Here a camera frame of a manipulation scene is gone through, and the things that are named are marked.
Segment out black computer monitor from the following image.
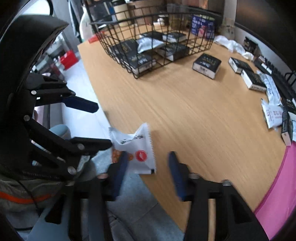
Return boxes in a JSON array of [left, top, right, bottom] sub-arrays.
[[233, 0, 296, 80]]

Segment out person's grey trousers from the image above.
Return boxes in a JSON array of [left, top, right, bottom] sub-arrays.
[[76, 148, 185, 241]]

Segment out pink mouse mat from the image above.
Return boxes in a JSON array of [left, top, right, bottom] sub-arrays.
[[254, 139, 296, 239]]

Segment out large white black packet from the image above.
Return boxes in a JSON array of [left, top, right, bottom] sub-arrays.
[[136, 37, 165, 54]]

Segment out black keyboard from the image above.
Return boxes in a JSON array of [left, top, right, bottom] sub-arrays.
[[253, 56, 296, 115]]

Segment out red flat item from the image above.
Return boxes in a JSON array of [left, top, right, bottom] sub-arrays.
[[88, 32, 105, 44]]

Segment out pale blue rounded object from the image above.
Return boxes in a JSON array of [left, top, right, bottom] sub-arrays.
[[50, 124, 71, 139]]

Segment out white red snack packet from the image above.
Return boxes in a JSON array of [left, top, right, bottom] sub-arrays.
[[261, 99, 284, 130], [108, 123, 156, 175]]

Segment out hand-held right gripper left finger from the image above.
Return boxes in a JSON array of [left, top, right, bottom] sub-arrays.
[[45, 151, 130, 241]]

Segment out black tissue box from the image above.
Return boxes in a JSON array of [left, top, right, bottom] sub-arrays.
[[228, 57, 253, 74], [240, 69, 267, 93], [125, 52, 156, 75], [110, 39, 141, 61], [192, 53, 222, 80], [281, 111, 294, 146], [155, 43, 190, 62], [140, 31, 164, 42], [162, 32, 186, 43]]

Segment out black wire basket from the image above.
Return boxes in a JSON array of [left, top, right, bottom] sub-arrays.
[[86, 0, 223, 80]]

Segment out red box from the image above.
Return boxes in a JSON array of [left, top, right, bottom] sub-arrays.
[[60, 50, 79, 70]]

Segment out beige figurine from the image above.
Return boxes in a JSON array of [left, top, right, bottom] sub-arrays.
[[218, 17, 235, 37]]

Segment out blue tin can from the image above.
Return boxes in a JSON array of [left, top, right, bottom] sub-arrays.
[[191, 14, 215, 39]]

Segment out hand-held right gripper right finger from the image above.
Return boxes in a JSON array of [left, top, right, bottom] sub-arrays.
[[168, 151, 270, 241]]

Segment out white cloth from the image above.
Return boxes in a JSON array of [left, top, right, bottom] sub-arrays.
[[213, 35, 254, 61]]

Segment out white packet blue text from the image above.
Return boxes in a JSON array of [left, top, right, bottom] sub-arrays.
[[257, 71, 284, 106]]

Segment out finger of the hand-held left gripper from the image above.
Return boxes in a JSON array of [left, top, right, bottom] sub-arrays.
[[23, 115, 113, 178], [25, 74, 99, 113]]

